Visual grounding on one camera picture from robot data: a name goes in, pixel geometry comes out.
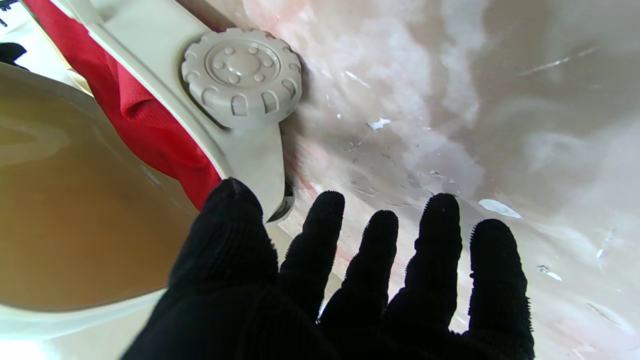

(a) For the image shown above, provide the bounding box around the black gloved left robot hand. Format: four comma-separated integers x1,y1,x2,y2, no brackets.
120,177,536,360

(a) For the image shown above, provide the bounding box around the beige hard-shell suitcase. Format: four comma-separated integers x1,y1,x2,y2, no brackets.
0,0,304,342

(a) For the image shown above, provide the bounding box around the red shirt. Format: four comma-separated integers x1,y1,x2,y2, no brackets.
22,0,223,211

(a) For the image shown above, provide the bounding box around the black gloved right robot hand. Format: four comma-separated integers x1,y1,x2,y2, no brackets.
0,42,28,71

